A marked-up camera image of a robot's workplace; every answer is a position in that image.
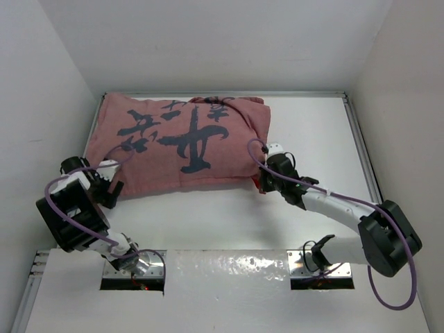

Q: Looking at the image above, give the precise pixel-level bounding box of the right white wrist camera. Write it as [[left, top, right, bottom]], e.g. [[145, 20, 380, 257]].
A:
[[266, 142, 284, 157]]

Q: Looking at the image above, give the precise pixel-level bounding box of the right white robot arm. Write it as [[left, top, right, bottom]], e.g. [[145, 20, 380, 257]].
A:
[[259, 153, 422, 278]]

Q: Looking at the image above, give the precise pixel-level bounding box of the red patterned pillowcase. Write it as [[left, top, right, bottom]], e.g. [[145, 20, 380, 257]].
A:
[[86, 93, 271, 197]]

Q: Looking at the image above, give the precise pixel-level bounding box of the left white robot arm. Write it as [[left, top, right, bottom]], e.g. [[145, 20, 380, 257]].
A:
[[35, 156, 139, 273]]

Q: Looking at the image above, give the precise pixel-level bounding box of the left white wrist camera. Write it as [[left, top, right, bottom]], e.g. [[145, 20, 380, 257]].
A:
[[96, 160, 120, 182]]

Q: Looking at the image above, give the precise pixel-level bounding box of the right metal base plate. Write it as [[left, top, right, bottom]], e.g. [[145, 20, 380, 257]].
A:
[[287, 249, 354, 278]]

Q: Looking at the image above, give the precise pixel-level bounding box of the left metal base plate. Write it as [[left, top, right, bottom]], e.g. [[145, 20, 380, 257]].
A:
[[103, 250, 167, 279]]

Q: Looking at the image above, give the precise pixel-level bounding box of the white front cover board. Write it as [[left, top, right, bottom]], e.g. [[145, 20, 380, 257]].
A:
[[27, 250, 428, 332]]

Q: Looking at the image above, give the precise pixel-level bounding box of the metal base plate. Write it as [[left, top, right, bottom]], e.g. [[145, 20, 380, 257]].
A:
[[103, 250, 167, 279], [287, 249, 354, 278]]

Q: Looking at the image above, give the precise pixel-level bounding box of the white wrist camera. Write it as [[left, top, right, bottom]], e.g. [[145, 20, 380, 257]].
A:
[[266, 142, 284, 157], [96, 160, 120, 182]]

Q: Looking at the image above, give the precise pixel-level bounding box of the aluminium table frame rail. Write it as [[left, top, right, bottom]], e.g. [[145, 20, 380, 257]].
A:
[[10, 90, 413, 333]]

